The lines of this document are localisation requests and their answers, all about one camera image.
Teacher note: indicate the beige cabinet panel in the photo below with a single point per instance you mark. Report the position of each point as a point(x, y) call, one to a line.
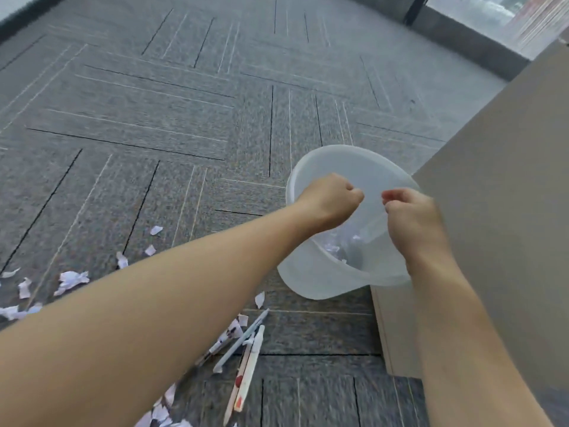
point(502, 208)

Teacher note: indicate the translucent white plastic waste bin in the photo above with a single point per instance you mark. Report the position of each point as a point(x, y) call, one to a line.
point(311, 266)

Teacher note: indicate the person's right forearm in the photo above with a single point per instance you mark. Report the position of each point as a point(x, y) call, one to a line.
point(462, 351)

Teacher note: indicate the black and white patterned pen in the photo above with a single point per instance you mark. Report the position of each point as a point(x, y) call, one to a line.
point(222, 342)

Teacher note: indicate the person's left forearm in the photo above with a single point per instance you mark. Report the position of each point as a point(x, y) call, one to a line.
point(155, 315)

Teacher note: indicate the white plastic pen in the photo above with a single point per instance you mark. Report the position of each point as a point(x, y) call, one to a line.
point(242, 340)

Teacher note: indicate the person's right hand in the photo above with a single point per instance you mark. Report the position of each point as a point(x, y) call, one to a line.
point(415, 226)

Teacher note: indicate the white stick with red marks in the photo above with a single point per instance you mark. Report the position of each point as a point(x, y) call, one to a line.
point(251, 364)

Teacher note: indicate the glass window pane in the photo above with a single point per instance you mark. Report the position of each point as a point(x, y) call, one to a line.
point(493, 17)

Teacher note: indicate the person's right fingers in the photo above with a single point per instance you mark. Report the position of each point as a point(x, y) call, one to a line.
point(395, 199)

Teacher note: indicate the scattered white paper scraps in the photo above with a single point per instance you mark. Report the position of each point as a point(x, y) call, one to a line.
point(72, 279)

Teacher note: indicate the person's left fingers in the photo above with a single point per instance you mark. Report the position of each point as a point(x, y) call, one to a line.
point(355, 197)

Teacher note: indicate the person's left hand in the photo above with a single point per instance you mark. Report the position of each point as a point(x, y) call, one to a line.
point(326, 202)

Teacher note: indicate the black metal furniture leg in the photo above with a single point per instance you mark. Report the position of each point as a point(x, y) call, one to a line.
point(415, 11)

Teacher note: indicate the crumpled paper pieces inside bin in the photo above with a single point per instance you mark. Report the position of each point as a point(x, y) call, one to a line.
point(335, 246)

